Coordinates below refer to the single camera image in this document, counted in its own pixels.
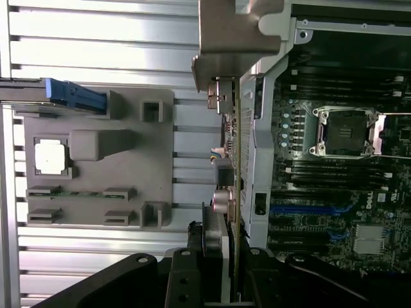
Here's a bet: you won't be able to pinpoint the black expansion slot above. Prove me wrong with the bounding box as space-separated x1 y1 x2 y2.
268 235 332 246

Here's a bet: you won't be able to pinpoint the blue expansion slot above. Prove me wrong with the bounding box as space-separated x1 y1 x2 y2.
268 204 353 216

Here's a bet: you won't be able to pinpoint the silver chipset heatsink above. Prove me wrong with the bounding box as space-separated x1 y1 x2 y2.
354 223 387 255

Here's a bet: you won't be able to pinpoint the RAM slot white latches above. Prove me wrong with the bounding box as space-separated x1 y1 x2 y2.
288 83 404 99
288 67 405 83
285 166 394 180
287 181 394 196

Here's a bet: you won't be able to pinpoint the grey parts rack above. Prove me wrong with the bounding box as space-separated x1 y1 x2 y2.
14 88 176 228

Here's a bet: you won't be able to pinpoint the green RAM stick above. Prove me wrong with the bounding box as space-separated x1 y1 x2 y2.
30 189 129 198

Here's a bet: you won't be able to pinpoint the open grey PC case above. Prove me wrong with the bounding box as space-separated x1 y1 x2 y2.
239 0 411 289

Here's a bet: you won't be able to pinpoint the green motherboard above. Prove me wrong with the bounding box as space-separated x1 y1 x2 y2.
268 57 411 280

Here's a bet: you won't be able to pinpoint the CPU socket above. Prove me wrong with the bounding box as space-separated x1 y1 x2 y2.
309 105 380 158

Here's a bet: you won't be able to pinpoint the silver CPU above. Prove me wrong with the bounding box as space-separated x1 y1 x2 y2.
33 138 68 176

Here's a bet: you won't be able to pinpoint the silver socket cover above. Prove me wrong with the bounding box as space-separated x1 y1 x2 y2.
374 111 411 157

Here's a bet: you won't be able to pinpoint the blue plastic clip part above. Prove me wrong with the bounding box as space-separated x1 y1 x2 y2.
44 78 109 117

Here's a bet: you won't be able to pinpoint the black intrusion switch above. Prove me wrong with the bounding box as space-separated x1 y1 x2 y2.
252 191 268 216

